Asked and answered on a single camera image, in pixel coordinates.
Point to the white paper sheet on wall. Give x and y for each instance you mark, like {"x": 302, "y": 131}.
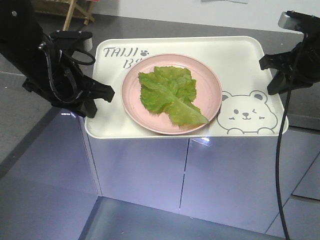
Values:
{"x": 232, "y": 1}

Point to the wooden folding stand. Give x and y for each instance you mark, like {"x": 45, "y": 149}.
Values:
{"x": 69, "y": 9}

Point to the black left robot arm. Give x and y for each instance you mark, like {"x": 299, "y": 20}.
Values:
{"x": 19, "y": 30}

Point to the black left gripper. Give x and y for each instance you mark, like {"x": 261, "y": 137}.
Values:
{"x": 55, "y": 75}

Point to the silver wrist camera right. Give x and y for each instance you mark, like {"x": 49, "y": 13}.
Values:
{"x": 299, "y": 22}

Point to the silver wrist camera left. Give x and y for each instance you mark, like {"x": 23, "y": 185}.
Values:
{"x": 72, "y": 40}

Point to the grey lower cabinet doors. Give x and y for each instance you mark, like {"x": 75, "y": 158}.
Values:
{"x": 61, "y": 184}

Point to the pink round plate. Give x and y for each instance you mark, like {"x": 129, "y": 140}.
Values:
{"x": 208, "y": 99}

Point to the green lettuce leaf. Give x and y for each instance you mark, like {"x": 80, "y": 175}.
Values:
{"x": 171, "y": 90}

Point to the cream bear serving tray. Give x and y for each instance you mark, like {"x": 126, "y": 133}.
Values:
{"x": 247, "y": 110}

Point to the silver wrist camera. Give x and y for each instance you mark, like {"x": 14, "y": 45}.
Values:
{"x": 72, "y": 40}
{"x": 299, "y": 22}

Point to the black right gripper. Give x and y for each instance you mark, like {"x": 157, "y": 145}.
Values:
{"x": 302, "y": 63}

